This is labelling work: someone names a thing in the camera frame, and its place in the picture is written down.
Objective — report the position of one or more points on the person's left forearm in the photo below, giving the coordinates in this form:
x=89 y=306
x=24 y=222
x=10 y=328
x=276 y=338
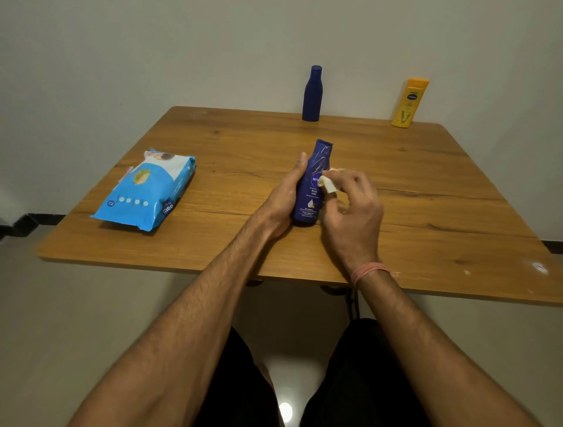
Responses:
x=162 y=347

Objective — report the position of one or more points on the blue wet wipes pack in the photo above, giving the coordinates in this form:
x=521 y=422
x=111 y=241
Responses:
x=145 y=193

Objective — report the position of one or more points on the black baseboard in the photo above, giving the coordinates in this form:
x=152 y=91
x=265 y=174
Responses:
x=37 y=220

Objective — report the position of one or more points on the yellow bottle orange cap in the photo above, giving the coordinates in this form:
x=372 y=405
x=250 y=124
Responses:
x=410 y=103

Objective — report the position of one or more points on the pink thread wristband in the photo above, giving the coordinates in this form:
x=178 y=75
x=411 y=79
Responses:
x=367 y=270

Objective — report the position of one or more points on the person's right hand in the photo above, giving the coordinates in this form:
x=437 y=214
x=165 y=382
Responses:
x=356 y=220

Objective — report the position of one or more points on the dark blue striped bottle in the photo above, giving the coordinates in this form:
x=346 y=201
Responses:
x=312 y=94

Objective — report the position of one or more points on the person's left hand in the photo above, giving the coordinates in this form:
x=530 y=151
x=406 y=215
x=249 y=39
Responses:
x=281 y=198

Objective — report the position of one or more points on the white wet wipe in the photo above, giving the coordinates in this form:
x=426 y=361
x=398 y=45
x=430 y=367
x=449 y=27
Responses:
x=327 y=182

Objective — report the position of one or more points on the person's right forearm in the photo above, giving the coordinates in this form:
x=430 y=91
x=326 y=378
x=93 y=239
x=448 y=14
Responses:
x=440 y=365

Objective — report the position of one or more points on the wooden table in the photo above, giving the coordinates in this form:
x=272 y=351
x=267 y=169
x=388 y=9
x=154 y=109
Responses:
x=440 y=198

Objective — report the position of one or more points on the dark blue bottle white print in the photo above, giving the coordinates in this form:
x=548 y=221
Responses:
x=316 y=162

